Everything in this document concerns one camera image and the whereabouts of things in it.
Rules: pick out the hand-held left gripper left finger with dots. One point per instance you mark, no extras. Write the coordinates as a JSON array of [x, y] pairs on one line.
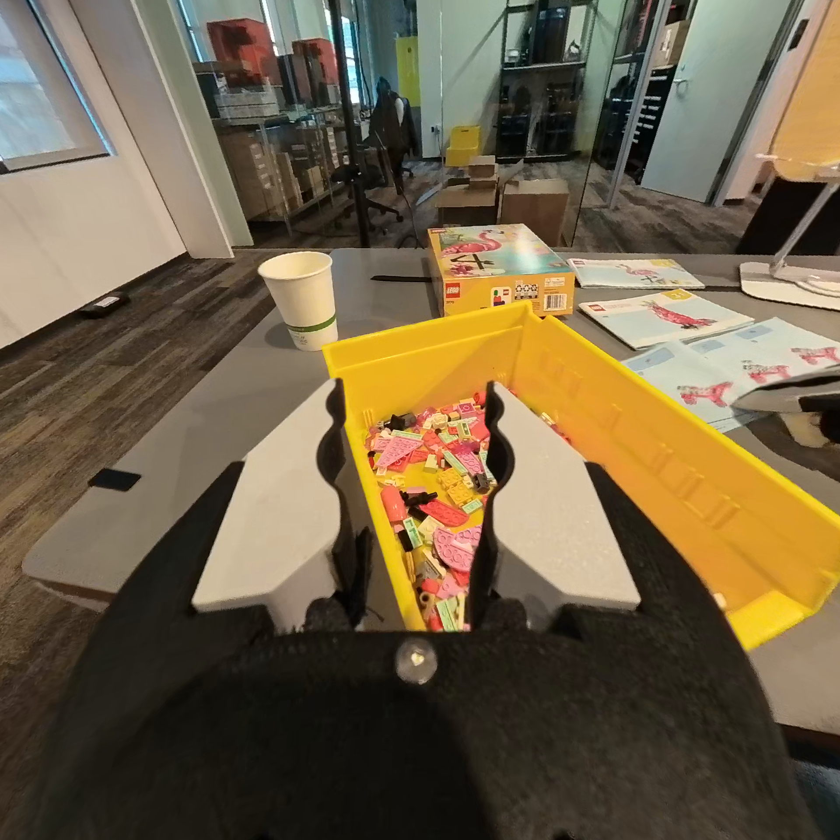
[[275, 525]]

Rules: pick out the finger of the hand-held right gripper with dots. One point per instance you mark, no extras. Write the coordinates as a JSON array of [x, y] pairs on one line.
[[794, 390]]

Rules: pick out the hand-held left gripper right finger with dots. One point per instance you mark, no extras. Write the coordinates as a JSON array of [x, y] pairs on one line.
[[558, 525]]

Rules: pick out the yellow plastic bin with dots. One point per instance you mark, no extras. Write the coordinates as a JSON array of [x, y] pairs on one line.
[[656, 426]]

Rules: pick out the pile of pink toy bricks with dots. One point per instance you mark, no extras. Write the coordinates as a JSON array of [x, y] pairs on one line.
[[433, 459]]

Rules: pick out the white desk lamp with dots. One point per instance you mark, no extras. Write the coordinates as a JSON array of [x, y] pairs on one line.
[[787, 289]]

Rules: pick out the grey desk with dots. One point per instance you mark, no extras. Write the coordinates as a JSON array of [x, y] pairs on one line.
[[197, 407]]

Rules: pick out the open instruction booklet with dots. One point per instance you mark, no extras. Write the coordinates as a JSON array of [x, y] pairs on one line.
[[709, 367]]

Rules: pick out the instruction booklet with red figure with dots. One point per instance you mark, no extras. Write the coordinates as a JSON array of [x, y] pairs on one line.
[[663, 315]]

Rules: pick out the black tape patch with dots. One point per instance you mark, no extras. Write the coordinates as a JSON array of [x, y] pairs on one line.
[[115, 480]]

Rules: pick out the instruction booklet with flamingo cover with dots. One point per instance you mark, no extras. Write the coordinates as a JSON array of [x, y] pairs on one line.
[[630, 272]]

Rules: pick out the white paper cup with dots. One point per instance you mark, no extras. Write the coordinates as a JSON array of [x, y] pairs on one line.
[[298, 302]]

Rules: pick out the wooden board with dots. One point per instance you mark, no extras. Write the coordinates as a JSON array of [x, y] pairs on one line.
[[814, 118]]

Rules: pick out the black tape strip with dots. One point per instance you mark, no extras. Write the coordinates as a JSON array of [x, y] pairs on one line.
[[400, 279]]

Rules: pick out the black device on floor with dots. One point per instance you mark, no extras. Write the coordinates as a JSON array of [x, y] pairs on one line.
[[105, 305]]

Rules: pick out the flamingo toy set box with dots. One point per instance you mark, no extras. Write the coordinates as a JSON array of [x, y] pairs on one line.
[[485, 256]]

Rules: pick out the pale blue door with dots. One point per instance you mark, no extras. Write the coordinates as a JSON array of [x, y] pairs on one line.
[[709, 98]]

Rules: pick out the cardboard box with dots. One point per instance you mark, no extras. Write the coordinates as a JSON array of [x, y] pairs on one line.
[[469, 200], [535, 210]]

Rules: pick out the black office chair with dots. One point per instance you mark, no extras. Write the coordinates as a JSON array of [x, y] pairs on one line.
[[371, 190]]

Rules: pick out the storage rack with boxes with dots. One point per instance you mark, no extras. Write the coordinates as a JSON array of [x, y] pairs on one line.
[[262, 144]]

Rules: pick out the yellow step stool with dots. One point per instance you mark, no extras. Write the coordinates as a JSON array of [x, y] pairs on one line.
[[464, 148]]

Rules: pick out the metal storage shelf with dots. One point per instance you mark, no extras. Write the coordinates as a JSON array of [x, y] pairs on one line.
[[544, 79]]

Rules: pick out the black tripod pole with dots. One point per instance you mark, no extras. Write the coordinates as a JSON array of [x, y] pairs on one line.
[[348, 131]]

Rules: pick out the dark hanging jacket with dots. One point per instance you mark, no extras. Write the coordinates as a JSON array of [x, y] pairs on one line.
[[392, 118]]

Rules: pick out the window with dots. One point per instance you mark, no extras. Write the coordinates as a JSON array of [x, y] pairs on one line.
[[39, 85]]

